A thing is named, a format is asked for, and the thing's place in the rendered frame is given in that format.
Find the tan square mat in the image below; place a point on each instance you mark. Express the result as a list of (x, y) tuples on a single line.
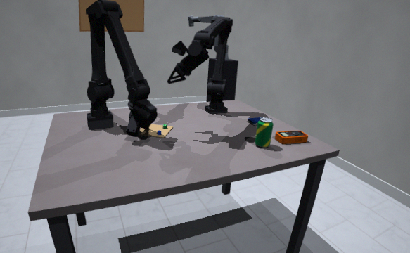
[(152, 131)]

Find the green and yellow soda can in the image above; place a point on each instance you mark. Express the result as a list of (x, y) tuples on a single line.
[(264, 131)]

